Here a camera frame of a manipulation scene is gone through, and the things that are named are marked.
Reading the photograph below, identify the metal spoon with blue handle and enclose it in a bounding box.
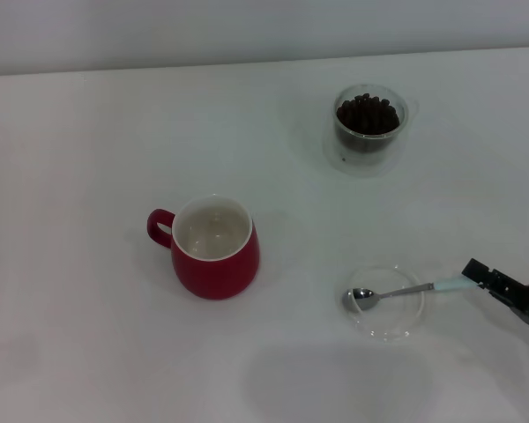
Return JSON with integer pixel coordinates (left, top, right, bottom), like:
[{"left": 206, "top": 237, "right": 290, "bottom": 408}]
[{"left": 341, "top": 275, "right": 480, "bottom": 312}]

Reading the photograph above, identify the red ceramic mug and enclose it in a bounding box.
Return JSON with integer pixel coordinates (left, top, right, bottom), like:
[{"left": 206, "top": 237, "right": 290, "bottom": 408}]
[{"left": 146, "top": 193, "right": 262, "bottom": 301}]

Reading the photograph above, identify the pile of coffee beans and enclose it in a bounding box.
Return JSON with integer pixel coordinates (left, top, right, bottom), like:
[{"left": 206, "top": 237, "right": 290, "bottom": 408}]
[{"left": 336, "top": 93, "right": 401, "bottom": 151}]

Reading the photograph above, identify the small clear glass dish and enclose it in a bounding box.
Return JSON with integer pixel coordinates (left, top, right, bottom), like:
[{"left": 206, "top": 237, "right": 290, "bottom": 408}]
[{"left": 337, "top": 263, "right": 426, "bottom": 345}]

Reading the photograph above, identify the clear glass saucer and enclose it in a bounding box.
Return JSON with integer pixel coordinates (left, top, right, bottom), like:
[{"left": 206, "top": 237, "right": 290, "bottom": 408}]
[{"left": 321, "top": 126, "right": 414, "bottom": 179}]

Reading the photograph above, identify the double-wall glass cup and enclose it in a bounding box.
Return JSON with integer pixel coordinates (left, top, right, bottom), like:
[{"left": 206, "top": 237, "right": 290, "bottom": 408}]
[{"left": 332, "top": 83, "right": 420, "bottom": 153}]

